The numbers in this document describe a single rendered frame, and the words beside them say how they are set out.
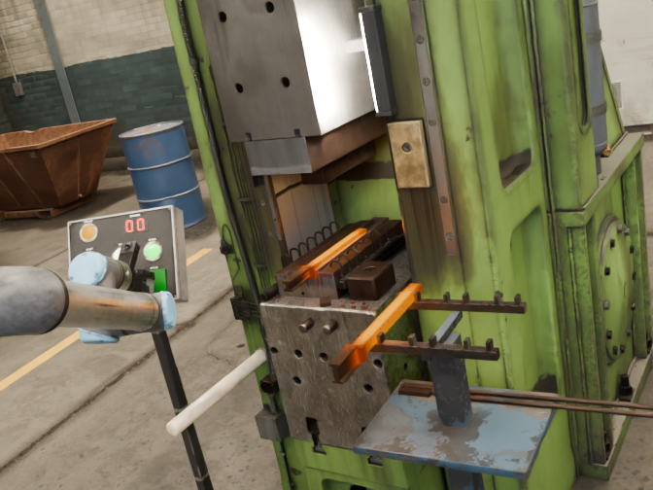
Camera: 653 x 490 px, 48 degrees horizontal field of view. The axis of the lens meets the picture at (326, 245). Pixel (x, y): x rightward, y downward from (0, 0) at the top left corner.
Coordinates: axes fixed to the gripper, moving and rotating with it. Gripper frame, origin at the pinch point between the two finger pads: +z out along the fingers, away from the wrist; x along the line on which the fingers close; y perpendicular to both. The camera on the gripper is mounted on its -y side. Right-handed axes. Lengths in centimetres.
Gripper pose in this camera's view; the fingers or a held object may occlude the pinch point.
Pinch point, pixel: (150, 279)
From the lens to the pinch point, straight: 217.5
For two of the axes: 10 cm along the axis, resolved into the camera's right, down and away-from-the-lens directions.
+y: 1.1, 9.8, -1.9
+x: 9.7, -1.4, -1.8
